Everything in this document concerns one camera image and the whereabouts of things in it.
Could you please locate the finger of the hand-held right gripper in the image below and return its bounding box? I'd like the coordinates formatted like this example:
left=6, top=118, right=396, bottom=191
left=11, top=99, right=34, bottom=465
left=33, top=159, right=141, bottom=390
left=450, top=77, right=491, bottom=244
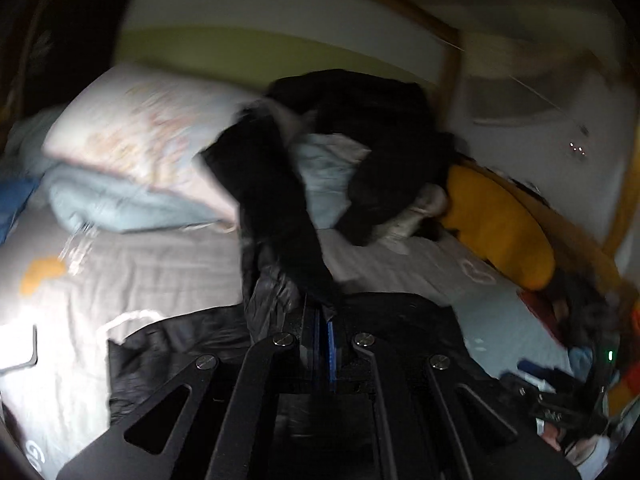
left=499, top=371, right=546, bottom=403

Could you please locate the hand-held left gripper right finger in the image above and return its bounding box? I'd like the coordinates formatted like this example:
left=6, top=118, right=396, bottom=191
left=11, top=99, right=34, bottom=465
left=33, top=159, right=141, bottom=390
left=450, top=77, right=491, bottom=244
left=324, top=310, right=582, bottom=480

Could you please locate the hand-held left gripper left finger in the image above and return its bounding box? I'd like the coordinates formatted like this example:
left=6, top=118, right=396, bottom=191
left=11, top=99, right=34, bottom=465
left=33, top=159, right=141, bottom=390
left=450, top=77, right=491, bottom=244
left=56, top=299, right=324, bottom=480

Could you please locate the black quilted jacket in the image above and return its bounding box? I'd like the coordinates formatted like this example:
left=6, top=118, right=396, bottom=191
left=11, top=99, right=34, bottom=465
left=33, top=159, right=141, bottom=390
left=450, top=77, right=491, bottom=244
left=107, top=110, right=501, bottom=426

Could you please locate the light blue cloth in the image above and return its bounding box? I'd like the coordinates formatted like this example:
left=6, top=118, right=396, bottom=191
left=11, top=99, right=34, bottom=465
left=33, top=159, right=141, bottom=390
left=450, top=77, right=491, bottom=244
left=567, top=347, right=598, bottom=386

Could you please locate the dark grey garment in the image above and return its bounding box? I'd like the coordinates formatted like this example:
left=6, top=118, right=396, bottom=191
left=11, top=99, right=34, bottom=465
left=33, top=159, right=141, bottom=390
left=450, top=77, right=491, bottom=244
left=547, top=265, right=633, bottom=361

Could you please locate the yellow pillow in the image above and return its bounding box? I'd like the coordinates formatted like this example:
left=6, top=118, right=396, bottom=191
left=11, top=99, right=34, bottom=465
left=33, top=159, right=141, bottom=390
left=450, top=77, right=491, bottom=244
left=440, top=164, right=557, bottom=291

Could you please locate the beige garment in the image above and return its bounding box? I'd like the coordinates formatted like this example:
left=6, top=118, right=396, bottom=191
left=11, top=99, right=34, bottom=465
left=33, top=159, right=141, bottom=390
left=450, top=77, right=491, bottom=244
left=380, top=182, right=451, bottom=241

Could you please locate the black puffer coat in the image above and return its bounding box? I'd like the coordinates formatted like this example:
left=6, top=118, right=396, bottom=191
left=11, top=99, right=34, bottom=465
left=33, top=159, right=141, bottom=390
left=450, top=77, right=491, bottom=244
left=265, top=67, right=458, bottom=248

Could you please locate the light blue quilt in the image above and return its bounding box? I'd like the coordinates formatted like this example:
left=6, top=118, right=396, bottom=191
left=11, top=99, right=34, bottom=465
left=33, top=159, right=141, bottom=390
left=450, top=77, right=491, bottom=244
left=5, top=105, right=371, bottom=233

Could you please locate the white pillow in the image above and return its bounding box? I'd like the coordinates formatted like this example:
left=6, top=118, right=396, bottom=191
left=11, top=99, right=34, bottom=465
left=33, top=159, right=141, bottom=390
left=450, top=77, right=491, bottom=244
left=42, top=62, right=261, bottom=221

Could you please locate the checkered bed curtain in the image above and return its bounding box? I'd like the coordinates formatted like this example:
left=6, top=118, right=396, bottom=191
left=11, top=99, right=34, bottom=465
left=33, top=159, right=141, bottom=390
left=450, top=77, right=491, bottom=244
left=440, top=0, right=621, bottom=126

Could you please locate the black hanging bag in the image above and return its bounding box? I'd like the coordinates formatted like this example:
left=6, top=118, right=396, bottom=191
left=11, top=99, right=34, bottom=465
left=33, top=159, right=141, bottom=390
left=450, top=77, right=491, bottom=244
left=30, top=0, right=131, bottom=111

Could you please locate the wooden bed frame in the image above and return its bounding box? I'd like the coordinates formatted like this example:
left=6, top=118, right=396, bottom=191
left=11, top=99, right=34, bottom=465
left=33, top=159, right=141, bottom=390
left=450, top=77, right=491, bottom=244
left=0, top=0, right=640, bottom=311

